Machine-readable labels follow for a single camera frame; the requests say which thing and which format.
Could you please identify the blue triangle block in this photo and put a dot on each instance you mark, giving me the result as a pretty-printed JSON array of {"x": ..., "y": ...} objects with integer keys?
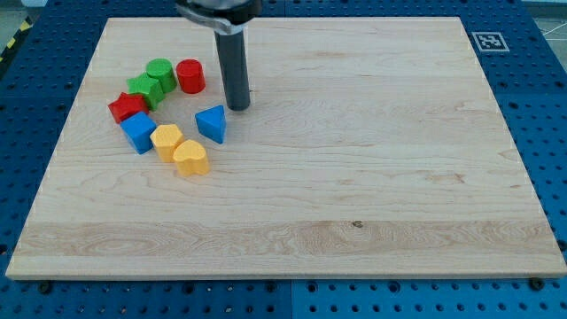
[{"x": 212, "y": 123}]

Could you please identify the red star block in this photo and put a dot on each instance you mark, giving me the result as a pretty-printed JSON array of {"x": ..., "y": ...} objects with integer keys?
[{"x": 127, "y": 105}]

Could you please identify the light wooden board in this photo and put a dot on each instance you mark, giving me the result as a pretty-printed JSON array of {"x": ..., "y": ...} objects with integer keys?
[{"x": 372, "y": 148}]

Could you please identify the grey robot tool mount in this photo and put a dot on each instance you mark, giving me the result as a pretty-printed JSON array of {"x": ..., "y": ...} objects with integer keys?
[{"x": 225, "y": 17}]

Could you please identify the white fiducial marker tag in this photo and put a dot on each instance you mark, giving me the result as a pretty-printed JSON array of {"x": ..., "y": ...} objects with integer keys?
[{"x": 490, "y": 41}]

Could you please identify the black board stop bolt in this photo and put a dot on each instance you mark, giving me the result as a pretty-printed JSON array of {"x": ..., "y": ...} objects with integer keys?
[
  {"x": 536, "y": 284},
  {"x": 45, "y": 287}
]

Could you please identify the green star block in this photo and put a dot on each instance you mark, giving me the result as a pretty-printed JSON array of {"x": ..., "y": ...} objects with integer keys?
[{"x": 149, "y": 88}]

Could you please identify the blue cube block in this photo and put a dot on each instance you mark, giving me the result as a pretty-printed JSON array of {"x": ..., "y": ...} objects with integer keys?
[{"x": 137, "y": 129}]

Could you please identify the black board stop bolt left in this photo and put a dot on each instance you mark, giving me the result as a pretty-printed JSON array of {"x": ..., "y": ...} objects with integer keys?
[{"x": 45, "y": 287}]

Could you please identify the black board stop bolt right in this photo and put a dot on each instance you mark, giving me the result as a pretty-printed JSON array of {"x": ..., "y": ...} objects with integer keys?
[{"x": 536, "y": 284}]

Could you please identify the yellow heart block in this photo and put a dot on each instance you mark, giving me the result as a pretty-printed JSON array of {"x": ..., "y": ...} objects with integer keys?
[{"x": 190, "y": 158}]

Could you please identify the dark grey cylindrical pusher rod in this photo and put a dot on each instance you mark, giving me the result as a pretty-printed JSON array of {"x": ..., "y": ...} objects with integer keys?
[{"x": 232, "y": 60}]

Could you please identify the green cylinder block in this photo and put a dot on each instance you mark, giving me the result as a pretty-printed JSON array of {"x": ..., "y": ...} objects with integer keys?
[{"x": 161, "y": 69}]

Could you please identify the yellow hexagon block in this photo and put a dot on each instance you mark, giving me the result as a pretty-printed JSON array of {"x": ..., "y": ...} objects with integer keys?
[{"x": 166, "y": 138}]

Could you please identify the red cylinder block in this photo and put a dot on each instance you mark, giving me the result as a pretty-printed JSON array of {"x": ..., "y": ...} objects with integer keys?
[{"x": 190, "y": 76}]

